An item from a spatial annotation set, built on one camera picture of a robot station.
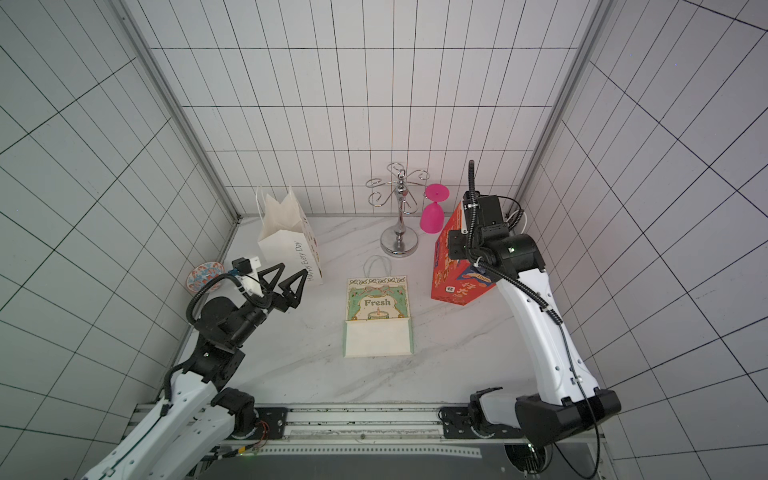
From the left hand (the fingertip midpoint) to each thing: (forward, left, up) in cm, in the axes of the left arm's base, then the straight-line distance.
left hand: (295, 272), depth 73 cm
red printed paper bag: (-1, -41, -3) cm, 41 cm away
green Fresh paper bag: (+1, -20, -25) cm, 32 cm away
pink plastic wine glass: (+27, -37, -7) cm, 47 cm away
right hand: (+8, -42, +7) cm, 43 cm away
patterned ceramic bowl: (+13, +41, -23) cm, 48 cm away
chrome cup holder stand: (+30, -27, -24) cm, 47 cm away
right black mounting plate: (-29, -45, -24) cm, 58 cm away
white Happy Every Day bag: (+12, +6, -1) cm, 14 cm away
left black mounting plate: (-29, +6, -24) cm, 38 cm away
